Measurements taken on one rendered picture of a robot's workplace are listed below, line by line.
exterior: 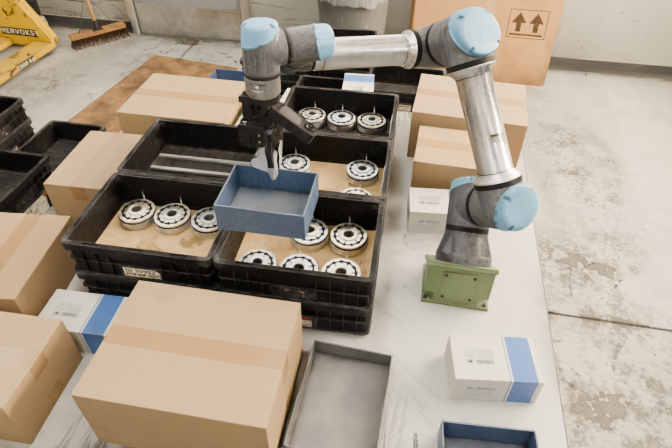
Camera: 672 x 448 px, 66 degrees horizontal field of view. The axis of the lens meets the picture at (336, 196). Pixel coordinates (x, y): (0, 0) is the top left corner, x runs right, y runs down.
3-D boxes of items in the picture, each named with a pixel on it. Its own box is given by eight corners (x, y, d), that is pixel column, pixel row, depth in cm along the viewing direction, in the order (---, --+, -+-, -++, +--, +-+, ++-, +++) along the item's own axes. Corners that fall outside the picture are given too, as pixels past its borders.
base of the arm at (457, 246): (484, 262, 149) (489, 228, 149) (497, 269, 134) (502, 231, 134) (432, 255, 150) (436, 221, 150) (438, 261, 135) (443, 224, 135)
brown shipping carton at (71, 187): (103, 166, 193) (90, 130, 182) (160, 172, 191) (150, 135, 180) (60, 221, 170) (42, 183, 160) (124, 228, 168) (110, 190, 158)
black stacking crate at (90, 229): (249, 216, 156) (245, 187, 149) (216, 293, 134) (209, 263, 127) (125, 202, 161) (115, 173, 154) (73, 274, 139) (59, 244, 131)
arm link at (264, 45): (287, 24, 101) (245, 29, 98) (289, 78, 108) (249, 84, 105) (274, 13, 107) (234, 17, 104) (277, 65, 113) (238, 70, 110)
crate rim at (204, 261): (246, 191, 150) (245, 185, 149) (211, 268, 128) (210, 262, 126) (116, 177, 155) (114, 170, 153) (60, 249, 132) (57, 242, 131)
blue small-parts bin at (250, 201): (319, 195, 125) (318, 172, 120) (305, 240, 114) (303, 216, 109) (238, 186, 127) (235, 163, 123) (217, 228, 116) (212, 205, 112)
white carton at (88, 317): (137, 318, 141) (129, 297, 135) (117, 357, 132) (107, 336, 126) (68, 309, 143) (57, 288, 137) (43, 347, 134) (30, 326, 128)
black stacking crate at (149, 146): (273, 158, 179) (271, 130, 172) (249, 215, 157) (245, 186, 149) (164, 147, 184) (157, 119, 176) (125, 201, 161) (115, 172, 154)
